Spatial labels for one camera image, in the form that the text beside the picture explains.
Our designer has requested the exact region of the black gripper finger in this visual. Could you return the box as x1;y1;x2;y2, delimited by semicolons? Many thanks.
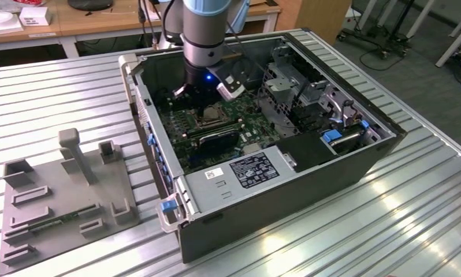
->
173;84;205;119
205;86;224;119

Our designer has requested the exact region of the silver CPU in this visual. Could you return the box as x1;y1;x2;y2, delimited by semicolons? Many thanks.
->
205;106;226;121

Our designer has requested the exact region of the metal socket cover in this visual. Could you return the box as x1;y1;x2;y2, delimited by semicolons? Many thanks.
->
194;104;228;128

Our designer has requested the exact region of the CPU socket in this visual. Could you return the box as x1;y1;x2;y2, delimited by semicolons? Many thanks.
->
190;105;228;130

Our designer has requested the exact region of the green motherboard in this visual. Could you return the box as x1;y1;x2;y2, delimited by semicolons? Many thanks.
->
156;86;289;171

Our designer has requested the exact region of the black expansion card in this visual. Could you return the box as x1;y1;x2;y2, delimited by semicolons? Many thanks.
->
186;128;240;171

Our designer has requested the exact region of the grey metal drive cage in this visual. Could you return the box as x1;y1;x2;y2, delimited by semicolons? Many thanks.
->
260;43;335;135

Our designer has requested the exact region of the wooden desk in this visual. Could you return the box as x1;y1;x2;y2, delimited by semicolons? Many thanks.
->
0;0;284;58

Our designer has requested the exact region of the blue plastic latch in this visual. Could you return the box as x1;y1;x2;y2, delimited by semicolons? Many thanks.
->
323;129;343;144

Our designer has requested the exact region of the silver power supply unit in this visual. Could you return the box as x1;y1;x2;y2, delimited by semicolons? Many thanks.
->
180;145;299;223

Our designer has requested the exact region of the black round base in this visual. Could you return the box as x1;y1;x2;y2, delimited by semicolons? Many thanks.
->
67;0;114;11

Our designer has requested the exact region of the wooden cabinet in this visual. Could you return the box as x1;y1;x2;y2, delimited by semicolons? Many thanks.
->
295;0;352;46

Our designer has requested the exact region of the grey PC case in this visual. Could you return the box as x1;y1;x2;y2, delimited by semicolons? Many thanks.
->
118;28;408;264

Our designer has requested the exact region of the grey parts rack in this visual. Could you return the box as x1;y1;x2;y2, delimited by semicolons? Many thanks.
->
0;128;142;275

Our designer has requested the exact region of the white cardboard box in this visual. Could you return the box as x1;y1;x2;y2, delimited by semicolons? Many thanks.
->
18;7;54;27

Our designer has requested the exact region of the black wheeled stand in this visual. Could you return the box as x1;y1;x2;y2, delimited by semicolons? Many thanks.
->
339;0;415;60

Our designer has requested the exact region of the green RAM stick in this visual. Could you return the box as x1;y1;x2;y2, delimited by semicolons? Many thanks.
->
29;212;82;233

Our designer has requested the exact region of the white table leg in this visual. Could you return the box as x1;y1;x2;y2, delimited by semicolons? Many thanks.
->
435;21;461;69
406;0;435;39

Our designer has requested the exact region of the silver cage bracket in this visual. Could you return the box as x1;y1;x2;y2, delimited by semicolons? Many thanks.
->
264;77;299;93

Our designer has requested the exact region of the black flat data cable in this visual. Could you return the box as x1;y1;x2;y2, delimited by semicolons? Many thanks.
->
292;82;308;102

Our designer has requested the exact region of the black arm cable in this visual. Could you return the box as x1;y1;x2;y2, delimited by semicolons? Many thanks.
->
140;0;161;50

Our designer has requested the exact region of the black plastic duct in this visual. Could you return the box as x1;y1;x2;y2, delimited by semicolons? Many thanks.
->
276;133;340;174

